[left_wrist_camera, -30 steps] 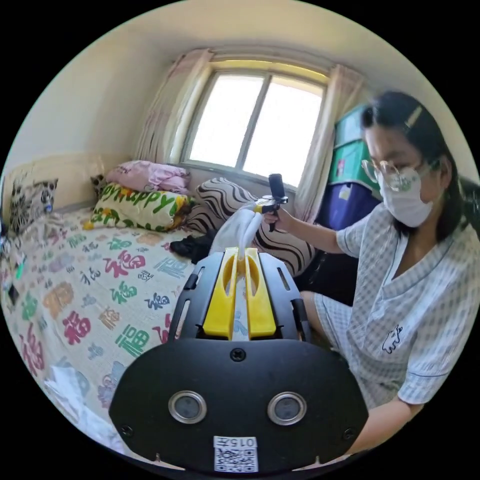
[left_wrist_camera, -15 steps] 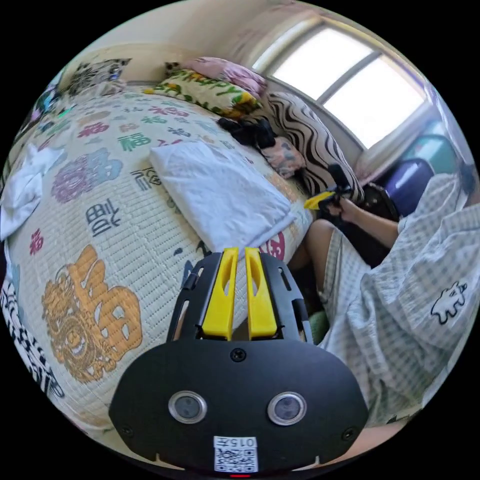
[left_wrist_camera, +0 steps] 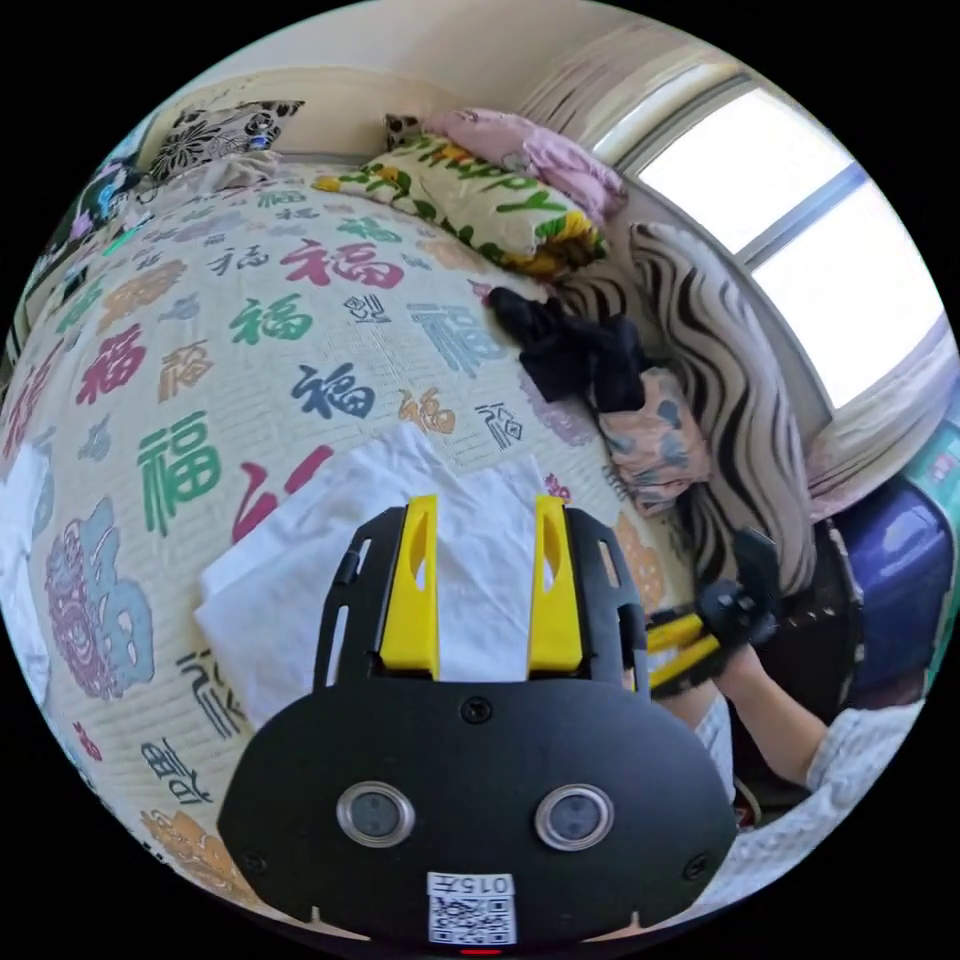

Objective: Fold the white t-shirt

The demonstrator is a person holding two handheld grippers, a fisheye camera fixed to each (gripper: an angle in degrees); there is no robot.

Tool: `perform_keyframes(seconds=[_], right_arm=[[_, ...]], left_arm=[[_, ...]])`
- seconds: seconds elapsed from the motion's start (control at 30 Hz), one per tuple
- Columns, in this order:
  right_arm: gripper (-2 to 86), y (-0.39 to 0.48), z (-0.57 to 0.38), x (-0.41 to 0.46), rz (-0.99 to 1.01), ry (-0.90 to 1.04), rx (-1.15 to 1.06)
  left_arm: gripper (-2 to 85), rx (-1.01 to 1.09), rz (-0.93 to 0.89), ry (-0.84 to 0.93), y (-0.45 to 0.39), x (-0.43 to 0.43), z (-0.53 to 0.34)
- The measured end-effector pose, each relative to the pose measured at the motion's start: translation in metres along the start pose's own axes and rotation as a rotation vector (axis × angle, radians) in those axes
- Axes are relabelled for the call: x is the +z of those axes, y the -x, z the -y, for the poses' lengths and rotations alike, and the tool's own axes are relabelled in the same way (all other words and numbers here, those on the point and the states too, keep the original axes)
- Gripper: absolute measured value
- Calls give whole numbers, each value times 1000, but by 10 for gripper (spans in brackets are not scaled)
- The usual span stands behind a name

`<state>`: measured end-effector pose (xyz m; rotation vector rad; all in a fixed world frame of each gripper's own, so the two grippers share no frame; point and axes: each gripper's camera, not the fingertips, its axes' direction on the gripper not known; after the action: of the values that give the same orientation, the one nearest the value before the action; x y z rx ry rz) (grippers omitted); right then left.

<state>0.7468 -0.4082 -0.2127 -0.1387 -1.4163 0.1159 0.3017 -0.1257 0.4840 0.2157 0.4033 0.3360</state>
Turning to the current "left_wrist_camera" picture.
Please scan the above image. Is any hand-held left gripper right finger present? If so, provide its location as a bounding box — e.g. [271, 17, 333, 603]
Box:
[526, 494, 584, 681]

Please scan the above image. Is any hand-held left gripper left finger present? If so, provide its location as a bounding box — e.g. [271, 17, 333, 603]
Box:
[377, 494, 441, 682]

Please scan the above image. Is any white t-shirt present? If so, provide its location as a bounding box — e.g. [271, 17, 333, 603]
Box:
[193, 422, 558, 733]

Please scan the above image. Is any person's right forearm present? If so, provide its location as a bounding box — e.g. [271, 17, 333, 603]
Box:
[723, 674, 835, 793]

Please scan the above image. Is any person's right hand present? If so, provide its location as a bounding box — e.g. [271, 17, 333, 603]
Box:
[710, 643, 775, 703]

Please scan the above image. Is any purple suitcase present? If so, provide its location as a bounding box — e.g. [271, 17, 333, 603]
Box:
[838, 442, 960, 703]

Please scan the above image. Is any pink patterned garment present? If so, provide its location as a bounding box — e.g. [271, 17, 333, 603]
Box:
[598, 367, 712, 520]

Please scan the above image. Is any zebra striped blanket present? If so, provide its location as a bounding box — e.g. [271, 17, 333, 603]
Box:
[558, 223, 820, 601]

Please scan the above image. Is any black garment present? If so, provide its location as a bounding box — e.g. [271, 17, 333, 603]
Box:
[487, 287, 648, 415]

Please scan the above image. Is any bed with printed sheet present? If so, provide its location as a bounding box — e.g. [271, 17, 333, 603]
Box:
[0, 153, 676, 913]

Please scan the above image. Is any white garment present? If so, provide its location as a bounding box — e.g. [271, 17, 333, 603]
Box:
[0, 442, 55, 703]

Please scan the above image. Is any window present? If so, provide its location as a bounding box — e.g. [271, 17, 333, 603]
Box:
[635, 88, 948, 410]

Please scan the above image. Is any folded quilt with green print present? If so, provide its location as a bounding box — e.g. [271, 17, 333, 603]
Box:
[313, 133, 610, 280]

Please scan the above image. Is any pink blanket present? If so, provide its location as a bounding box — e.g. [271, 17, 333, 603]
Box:
[424, 107, 628, 220]

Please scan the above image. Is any black and white floral cushion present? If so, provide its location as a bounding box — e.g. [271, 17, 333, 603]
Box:
[148, 99, 306, 183]

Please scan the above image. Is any cream curtain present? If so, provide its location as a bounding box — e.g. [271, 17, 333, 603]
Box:
[517, 29, 751, 175]

